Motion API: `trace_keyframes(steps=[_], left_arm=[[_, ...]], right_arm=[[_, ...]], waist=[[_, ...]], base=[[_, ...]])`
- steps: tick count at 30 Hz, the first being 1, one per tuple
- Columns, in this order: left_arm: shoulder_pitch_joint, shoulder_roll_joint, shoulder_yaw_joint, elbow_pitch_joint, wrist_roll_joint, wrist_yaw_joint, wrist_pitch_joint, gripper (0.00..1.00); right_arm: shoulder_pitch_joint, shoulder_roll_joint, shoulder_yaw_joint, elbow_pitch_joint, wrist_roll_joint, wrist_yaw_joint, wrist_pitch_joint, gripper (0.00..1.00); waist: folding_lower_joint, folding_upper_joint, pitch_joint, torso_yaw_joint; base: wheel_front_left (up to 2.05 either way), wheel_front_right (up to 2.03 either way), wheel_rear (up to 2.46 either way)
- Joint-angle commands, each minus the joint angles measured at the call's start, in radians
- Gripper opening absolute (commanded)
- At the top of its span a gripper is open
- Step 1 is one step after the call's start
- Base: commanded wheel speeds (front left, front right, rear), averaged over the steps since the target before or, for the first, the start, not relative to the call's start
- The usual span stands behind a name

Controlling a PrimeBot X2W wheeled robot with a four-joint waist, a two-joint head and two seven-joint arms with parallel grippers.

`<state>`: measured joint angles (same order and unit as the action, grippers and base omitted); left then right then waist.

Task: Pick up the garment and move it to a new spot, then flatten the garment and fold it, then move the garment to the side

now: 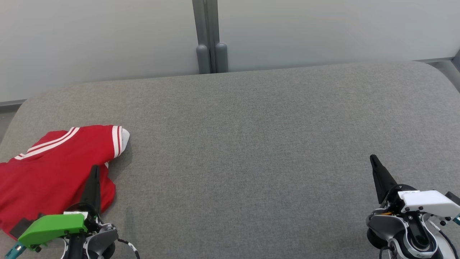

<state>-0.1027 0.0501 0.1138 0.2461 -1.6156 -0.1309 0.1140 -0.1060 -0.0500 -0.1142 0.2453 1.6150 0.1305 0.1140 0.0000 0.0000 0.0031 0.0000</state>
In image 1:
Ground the grey fabric sofa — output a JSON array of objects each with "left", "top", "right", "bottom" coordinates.
[{"left": 0, "top": 60, "right": 460, "bottom": 259}]

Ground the grey double partition post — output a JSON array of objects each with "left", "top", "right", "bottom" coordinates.
[{"left": 192, "top": 0, "right": 220, "bottom": 74}]

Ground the black white banded cable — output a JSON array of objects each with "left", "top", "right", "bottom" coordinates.
[{"left": 118, "top": 238, "right": 141, "bottom": 259}]

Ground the grey partition base rail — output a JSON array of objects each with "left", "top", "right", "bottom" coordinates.
[{"left": 413, "top": 57, "right": 455, "bottom": 64}]

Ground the grey rounded post foot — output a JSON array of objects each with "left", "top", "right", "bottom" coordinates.
[
  {"left": 215, "top": 42, "right": 229, "bottom": 73},
  {"left": 196, "top": 44, "right": 211, "bottom": 74}
]

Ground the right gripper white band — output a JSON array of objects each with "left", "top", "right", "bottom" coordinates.
[{"left": 370, "top": 154, "right": 460, "bottom": 219}]

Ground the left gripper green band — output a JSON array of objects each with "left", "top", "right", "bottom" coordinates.
[{"left": 17, "top": 165, "right": 102, "bottom": 251}]

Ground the left arm teal plug cable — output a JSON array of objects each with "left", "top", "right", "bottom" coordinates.
[{"left": 4, "top": 243, "right": 26, "bottom": 259}]

